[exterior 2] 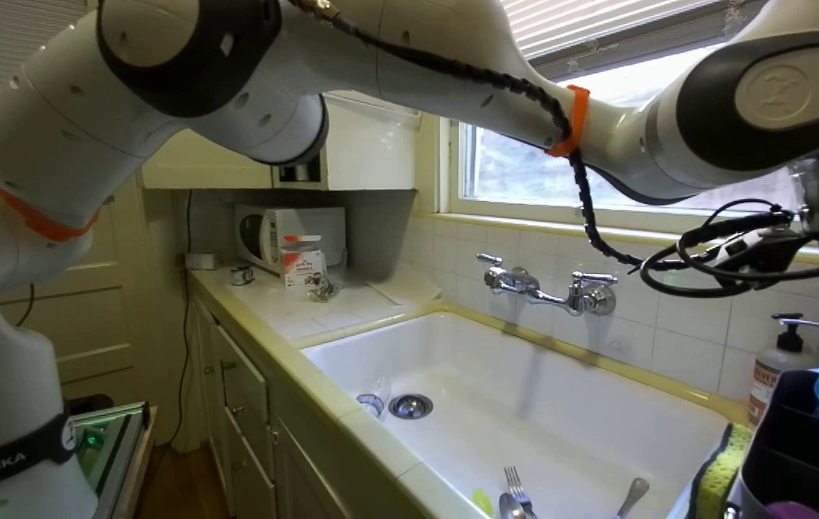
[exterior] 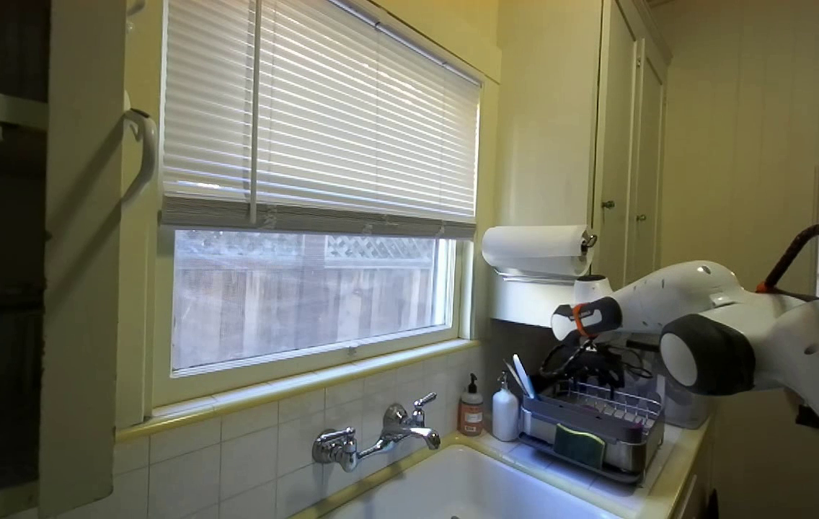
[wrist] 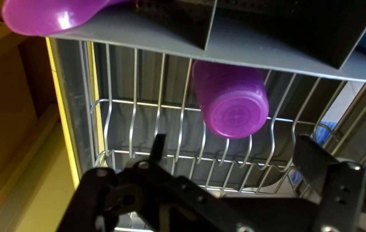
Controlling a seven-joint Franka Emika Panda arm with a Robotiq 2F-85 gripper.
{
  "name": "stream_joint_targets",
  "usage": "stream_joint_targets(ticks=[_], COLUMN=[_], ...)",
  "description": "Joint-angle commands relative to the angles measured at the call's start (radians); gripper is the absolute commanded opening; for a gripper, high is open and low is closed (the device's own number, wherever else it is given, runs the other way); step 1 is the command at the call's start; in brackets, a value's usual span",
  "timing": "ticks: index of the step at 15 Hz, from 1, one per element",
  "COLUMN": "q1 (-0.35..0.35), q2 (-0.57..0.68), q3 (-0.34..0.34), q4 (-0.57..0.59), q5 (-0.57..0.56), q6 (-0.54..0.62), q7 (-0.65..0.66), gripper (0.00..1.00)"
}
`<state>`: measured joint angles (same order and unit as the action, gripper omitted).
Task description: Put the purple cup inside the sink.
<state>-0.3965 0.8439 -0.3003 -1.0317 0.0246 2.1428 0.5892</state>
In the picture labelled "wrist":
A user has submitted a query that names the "grey cutlery holder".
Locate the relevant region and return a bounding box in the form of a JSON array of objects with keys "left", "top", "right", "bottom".
[{"left": 52, "top": 0, "right": 366, "bottom": 87}]

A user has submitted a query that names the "purple plastic bowl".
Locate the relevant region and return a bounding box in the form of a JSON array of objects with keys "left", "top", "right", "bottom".
[{"left": 0, "top": 0, "right": 129, "bottom": 38}]

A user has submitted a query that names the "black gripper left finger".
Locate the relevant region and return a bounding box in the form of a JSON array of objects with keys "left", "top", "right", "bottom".
[{"left": 150, "top": 133, "right": 169, "bottom": 167}]

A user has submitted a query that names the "purple plastic cup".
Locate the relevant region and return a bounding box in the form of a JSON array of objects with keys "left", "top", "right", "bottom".
[{"left": 191, "top": 60, "right": 271, "bottom": 141}]

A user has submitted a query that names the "white wire dish rack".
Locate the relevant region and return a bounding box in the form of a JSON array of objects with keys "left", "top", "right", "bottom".
[{"left": 46, "top": 38, "right": 366, "bottom": 232}]

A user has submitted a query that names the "small blue sponge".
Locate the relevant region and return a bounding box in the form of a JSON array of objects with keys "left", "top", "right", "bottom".
[{"left": 312, "top": 122, "right": 337, "bottom": 146}]

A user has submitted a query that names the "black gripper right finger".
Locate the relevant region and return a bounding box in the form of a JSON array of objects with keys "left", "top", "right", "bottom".
[{"left": 293, "top": 134, "right": 341, "bottom": 198}]

